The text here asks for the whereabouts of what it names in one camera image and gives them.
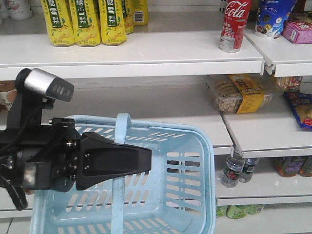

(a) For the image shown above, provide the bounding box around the red coca-cola aluminium bottle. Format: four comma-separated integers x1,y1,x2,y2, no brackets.
219,0,252,53

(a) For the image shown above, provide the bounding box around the clear cookie box yellow label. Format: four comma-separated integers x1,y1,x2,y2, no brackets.
206,74,282,114

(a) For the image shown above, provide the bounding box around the purple snack box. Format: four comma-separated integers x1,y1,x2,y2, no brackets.
282,19,312,44

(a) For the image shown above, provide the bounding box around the white metal shelving unit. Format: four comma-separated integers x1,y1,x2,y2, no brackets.
0,0,312,234

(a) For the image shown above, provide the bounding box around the light blue plastic basket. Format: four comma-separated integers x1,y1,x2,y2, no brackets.
30,114,216,234

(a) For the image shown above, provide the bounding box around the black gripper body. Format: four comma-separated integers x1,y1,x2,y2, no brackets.
0,118,80,192

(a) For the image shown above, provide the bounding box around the blue instant cup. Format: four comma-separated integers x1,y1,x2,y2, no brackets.
254,0,297,39

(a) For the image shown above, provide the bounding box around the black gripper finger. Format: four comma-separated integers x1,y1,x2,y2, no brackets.
76,132,152,191

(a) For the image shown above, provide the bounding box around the yellow pear drink carton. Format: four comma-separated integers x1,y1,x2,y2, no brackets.
41,0,75,46
69,0,101,47
98,0,127,46

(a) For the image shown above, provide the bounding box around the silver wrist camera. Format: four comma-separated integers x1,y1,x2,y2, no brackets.
15,68,74,102

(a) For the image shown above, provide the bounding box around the clear water bottle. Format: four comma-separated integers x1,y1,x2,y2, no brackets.
239,158,260,183
221,154,245,188

